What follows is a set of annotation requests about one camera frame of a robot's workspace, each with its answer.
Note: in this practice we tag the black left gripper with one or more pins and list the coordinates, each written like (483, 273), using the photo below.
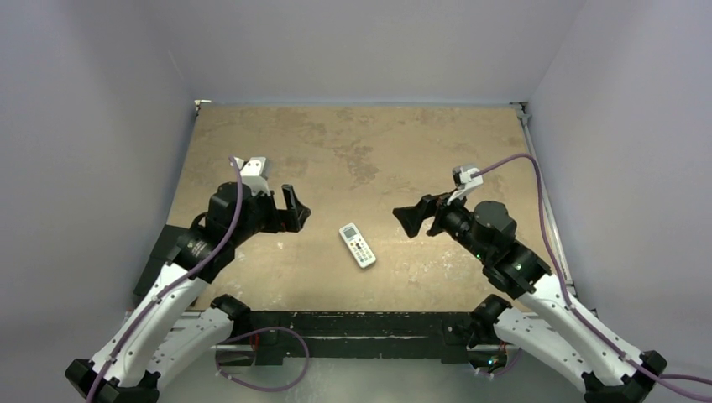
(287, 220)

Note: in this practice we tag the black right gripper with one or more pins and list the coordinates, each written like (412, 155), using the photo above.
(433, 209)

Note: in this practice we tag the white universal AC remote control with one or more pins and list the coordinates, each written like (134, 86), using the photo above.
(357, 246)

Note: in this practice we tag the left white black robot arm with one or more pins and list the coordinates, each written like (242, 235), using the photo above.
(145, 354)

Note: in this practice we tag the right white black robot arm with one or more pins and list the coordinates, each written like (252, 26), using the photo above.
(565, 336)

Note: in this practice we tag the black mat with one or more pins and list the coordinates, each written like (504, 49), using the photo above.
(163, 245)

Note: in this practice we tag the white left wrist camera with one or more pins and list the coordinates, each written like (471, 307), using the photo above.
(255, 174)

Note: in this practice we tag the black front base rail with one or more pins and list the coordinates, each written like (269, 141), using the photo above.
(450, 337)

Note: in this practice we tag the aluminium frame rail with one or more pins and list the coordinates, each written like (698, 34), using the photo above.
(553, 235)

